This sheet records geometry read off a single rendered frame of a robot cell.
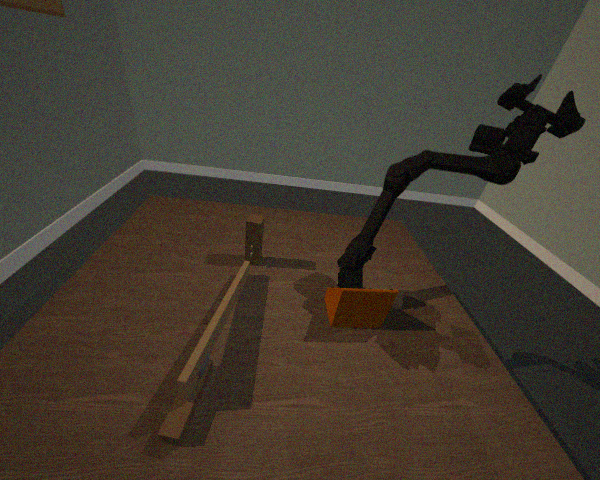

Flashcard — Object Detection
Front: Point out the long wooden rail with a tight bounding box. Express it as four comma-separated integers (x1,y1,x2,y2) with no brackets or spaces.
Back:
177,261,250,400

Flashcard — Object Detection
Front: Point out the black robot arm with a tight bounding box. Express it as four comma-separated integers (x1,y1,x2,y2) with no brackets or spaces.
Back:
337,115,539,289

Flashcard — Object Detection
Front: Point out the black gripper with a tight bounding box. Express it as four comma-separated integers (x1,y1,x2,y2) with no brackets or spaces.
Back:
497,75,586,138

